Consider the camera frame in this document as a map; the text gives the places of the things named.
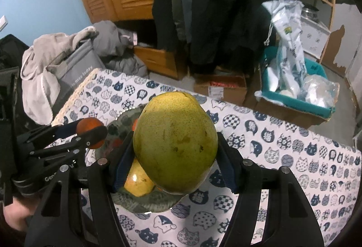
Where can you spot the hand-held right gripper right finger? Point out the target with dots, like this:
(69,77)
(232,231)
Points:
(226,167)

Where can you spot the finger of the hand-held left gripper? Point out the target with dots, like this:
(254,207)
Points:
(66,128)
(93,136)

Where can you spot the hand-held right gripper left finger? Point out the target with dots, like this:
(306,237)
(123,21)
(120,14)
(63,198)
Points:
(124,163)

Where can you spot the small orange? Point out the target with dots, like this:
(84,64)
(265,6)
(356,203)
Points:
(90,126)

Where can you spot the yellow-green pear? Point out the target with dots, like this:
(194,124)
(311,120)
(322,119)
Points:
(137,182)

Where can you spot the green glass plate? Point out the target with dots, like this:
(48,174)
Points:
(152,203)

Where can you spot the yellow-green mango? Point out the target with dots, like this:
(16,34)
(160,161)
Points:
(175,142)

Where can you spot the person's left hand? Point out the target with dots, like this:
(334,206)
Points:
(15,213)

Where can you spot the beige clothing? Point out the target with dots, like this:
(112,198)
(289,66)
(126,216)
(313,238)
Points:
(36,80)

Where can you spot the grey fabric bag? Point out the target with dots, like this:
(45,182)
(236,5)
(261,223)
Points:
(76,66)

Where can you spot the cat print tablecloth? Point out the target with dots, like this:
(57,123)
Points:
(282,136)

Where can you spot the black backpack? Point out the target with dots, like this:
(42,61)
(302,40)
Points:
(8,80)

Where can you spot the brown cardboard box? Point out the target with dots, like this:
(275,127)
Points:
(282,115)

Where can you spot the cardboard box red label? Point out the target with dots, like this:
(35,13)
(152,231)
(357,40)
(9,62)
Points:
(220,88)

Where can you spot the teal plastic basket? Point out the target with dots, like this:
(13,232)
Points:
(285,101)

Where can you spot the grey clothing pile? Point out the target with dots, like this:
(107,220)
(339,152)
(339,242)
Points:
(116,46)

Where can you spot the wooden drawer box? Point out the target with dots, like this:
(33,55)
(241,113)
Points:
(157,60)

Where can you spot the clear plastic bag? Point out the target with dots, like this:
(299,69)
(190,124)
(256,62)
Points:
(319,91)

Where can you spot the white rice bag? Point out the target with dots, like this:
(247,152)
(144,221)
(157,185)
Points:
(288,46)

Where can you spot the black coat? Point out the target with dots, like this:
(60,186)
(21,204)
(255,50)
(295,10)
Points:
(220,9)

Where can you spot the white patterned box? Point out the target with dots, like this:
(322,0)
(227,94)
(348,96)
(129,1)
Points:
(315,36)

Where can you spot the steel pot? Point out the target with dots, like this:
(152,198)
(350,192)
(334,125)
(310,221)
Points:
(310,12)

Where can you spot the white wall switch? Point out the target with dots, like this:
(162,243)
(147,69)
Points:
(2,23)

